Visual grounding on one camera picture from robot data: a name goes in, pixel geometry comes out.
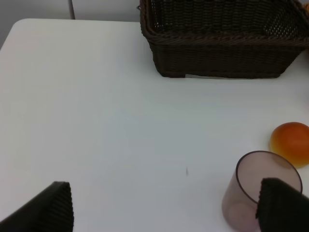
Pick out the red yellow peach fruit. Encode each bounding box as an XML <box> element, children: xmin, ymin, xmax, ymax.
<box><xmin>269</xmin><ymin>122</ymin><xmax>309</xmax><ymax>168</ymax></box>

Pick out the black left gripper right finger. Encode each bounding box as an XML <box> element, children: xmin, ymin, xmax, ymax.
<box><xmin>256</xmin><ymin>178</ymin><xmax>309</xmax><ymax>232</ymax></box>

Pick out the dark brown wicker basket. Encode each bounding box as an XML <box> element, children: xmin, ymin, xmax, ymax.
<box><xmin>139</xmin><ymin>0</ymin><xmax>309</xmax><ymax>79</ymax></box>

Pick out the translucent purple plastic cup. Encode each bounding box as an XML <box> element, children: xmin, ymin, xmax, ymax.
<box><xmin>222</xmin><ymin>151</ymin><xmax>303</xmax><ymax>232</ymax></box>

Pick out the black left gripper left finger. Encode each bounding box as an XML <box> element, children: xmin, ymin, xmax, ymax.
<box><xmin>0</xmin><ymin>181</ymin><xmax>74</xmax><ymax>232</ymax></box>

